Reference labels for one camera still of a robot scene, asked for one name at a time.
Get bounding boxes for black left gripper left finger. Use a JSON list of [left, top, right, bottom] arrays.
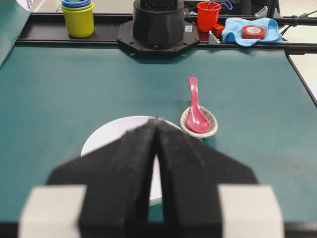
[[18, 118, 156, 238]]

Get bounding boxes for white bowl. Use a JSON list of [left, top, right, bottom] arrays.
[[80, 115, 184, 207]]

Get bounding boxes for black aluminium rail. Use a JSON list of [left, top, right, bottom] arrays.
[[15, 12, 317, 56]]

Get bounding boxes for speckled ceramic spoon rest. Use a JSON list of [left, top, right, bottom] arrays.
[[180, 106, 218, 139]]

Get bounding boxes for blue cloth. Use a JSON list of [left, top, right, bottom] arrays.
[[222, 18, 283, 47]]

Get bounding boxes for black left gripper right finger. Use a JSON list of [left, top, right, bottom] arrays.
[[155, 119, 285, 238]]

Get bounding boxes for small red box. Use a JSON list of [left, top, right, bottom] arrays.
[[211, 23, 224, 38]]

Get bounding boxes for pink plastic spoon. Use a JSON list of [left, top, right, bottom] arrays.
[[187, 77, 210, 133]]

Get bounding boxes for red plastic cup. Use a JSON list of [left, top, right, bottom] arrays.
[[197, 1, 222, 32]]

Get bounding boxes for blue looped cable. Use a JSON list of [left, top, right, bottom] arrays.
[[207, 0, 233, 10]]

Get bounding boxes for red tape roll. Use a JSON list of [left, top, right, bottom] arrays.
[[241, 25, 266, 40]]

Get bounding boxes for stacked colourful cups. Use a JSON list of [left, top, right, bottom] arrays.
[[61, 0, 95, 38]]

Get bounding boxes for black cable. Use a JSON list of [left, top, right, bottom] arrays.
[[279, 9, 317, 35]]

